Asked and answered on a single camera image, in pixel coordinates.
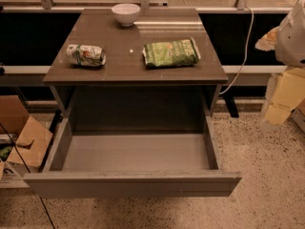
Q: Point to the cardboard box at right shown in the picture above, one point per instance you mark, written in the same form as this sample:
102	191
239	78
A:
298	116

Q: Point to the open grey top drawer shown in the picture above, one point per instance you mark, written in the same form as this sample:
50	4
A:
103	158

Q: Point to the white ceramic bowl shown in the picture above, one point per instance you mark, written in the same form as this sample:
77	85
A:
125	14

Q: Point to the dark grey drawer cabinet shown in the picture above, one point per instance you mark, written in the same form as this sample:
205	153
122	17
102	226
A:
126	95

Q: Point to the open cardboard box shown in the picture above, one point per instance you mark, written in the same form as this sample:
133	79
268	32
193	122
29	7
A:
31	138

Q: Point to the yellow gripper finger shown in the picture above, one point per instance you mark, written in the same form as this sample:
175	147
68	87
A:
267	41
285	91

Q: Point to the green chip bag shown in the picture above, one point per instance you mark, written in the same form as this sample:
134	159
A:
171	54

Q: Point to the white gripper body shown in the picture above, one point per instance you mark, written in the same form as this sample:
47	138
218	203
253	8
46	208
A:
292	42

